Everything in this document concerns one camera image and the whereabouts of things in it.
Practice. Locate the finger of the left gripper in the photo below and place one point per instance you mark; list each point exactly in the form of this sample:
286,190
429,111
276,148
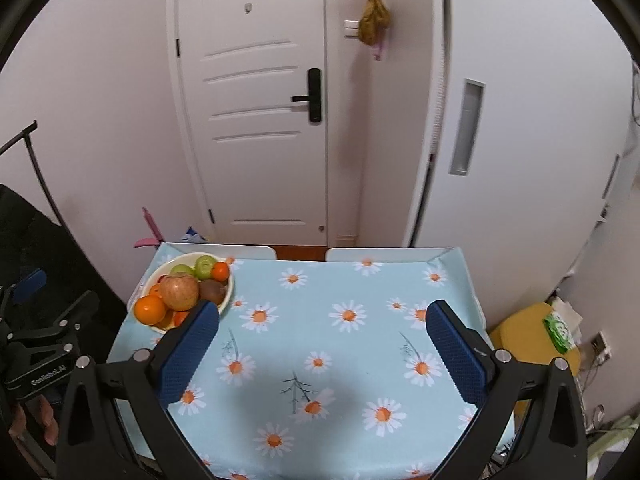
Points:
27,287
79,314

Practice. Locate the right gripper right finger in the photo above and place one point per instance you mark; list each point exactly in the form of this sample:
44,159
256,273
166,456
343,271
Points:
551,442

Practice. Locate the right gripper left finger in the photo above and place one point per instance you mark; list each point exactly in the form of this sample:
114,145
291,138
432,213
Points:
115,422

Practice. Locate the large orange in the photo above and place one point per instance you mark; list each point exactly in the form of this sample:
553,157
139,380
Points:
149,310

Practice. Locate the medium orange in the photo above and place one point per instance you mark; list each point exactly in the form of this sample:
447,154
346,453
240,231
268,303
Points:
155,290

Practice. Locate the green apple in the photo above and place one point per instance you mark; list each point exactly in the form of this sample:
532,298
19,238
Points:
204,266
182,269

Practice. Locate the small tangerine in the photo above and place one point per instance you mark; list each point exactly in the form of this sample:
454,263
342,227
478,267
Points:
220,272
179,317

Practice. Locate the person's left hand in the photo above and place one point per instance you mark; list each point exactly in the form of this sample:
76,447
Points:
40,410

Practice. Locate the cream oval fruit bowl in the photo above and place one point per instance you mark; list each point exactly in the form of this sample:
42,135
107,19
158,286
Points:
163,270

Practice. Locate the yellow stool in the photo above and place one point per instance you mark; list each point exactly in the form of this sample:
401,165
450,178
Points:
524,335

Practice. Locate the green snack packet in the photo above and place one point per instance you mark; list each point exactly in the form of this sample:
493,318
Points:
559,332

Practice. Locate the green apple in bowl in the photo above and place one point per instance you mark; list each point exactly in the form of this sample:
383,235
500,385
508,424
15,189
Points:
204,266

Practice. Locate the brown kiwi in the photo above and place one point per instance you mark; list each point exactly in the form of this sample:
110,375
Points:
213,291

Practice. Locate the blue white plastic bag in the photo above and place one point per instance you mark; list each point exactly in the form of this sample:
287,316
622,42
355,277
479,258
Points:
193,237

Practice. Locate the black clothes rack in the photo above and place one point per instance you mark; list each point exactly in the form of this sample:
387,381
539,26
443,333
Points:
25,137

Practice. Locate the daisy print blue tablecloth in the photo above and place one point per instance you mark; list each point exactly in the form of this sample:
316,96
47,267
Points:
324,370

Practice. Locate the white chair back right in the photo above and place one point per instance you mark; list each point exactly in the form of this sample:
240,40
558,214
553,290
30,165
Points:
385,254

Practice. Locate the white wardrobe sliding door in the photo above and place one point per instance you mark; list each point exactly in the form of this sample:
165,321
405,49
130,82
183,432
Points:
536,116

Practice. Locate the white panel door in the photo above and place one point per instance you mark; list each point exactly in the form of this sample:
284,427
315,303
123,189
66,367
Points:
261,162

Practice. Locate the hanging brown bag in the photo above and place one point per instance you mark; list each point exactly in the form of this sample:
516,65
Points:
373,23

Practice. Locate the pink broom handle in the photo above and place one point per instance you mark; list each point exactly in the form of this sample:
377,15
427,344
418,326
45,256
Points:
155,239

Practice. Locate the black door handle lock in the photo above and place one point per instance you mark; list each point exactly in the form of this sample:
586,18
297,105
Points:
313,97

